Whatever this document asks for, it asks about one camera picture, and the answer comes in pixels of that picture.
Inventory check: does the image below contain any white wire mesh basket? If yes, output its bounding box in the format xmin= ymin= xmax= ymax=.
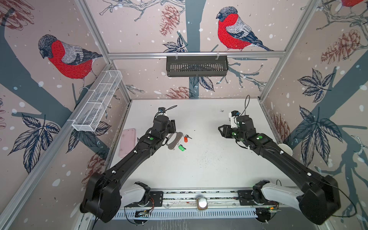
xmin=72 ymin=70 xmax=122 ymax=132

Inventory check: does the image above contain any white mug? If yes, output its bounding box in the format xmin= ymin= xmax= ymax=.
xmin=278 ymin=143 xmax=293 ymax=156

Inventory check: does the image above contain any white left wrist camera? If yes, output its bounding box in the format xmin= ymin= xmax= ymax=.
xmin=157 ymin=107 xmax=166 ymax=116

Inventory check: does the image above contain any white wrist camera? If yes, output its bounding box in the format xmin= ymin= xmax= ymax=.
xmin=229 ymin=110 xmax=240 ymax=128
xmin=157 ymin=107 xmax=166 ymax=116

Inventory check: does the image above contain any silver push button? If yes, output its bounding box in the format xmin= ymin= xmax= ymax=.
xmin=196 ymin=196 xmax=208 ymax=210

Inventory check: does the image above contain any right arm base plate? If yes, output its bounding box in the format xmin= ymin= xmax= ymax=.
xmin=235 ymin=190 xmax=278 ymax=206

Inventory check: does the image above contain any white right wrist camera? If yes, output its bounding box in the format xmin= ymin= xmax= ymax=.
xmin=229 ymin=110 xmax=240 ymax=128

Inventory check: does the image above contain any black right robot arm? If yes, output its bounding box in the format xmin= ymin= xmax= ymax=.
xmin=218 ymin=115 xmax=341 ymax=225

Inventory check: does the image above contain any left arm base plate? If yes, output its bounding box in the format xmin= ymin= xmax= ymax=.
xmin=126 ymin=191 xmax=163 ymax=208

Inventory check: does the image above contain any black hanging basket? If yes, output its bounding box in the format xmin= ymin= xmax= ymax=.
xmin=166 ymin=56 xmax=229 ymax=77

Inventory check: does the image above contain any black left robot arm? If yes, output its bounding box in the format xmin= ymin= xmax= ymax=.
xmin=80 ymin=115 xmax=176 ymax=223

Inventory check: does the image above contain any green capped key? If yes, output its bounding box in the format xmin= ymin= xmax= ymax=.
xmin=178 ymin=144 xmax=186 ymax=151

